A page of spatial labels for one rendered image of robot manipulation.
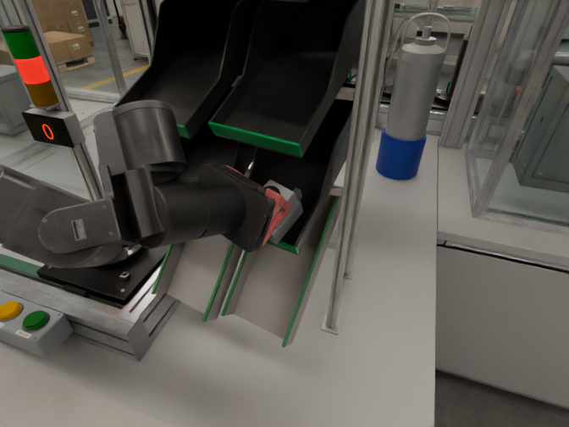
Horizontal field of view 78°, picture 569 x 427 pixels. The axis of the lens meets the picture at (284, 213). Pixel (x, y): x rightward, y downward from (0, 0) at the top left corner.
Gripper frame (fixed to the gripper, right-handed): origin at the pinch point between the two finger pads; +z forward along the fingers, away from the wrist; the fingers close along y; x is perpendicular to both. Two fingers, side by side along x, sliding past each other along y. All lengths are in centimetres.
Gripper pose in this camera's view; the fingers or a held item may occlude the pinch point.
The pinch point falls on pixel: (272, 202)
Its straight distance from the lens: 47.0
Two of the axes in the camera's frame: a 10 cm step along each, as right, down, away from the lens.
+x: -3.4, 8.9, 3.1
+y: -7.8, -4.5, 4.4
